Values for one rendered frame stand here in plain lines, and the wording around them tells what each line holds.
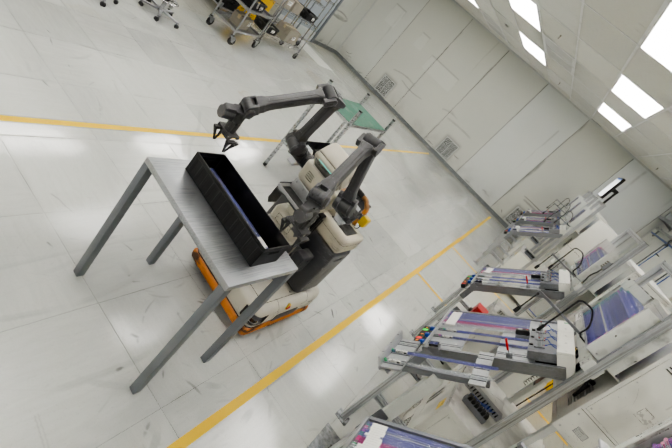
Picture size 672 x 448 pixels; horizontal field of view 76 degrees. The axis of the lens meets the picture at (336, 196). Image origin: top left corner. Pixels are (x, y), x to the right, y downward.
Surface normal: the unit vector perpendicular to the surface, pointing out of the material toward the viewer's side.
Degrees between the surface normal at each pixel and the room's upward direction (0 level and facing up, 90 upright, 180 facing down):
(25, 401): 0
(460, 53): 90
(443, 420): 90
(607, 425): 90
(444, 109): 90
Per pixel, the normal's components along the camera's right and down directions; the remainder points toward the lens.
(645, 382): -0.46, 0.07
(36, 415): 0.63, -0.68
